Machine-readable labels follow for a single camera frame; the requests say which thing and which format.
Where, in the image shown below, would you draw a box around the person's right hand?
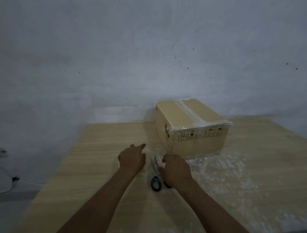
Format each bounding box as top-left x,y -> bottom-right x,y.
158,154 -> 193,191

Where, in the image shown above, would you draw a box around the black handled scissors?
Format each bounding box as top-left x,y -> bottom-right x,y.
150,155 -> 172,192

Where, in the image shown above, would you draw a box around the brown cardboard box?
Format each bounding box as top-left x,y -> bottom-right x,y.
154,98 -> 233,160

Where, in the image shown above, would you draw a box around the person's left hand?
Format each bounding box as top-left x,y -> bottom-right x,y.
117,143 -> 147,176

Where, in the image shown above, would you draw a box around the person's left forearm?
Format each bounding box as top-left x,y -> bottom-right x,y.
56,168 -> 135,233

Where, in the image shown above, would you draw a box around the person's right forearm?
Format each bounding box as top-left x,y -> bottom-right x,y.
178,181 -> 250,233

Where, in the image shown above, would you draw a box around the white floor cable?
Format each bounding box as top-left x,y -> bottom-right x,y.
0,165 -> 44,194

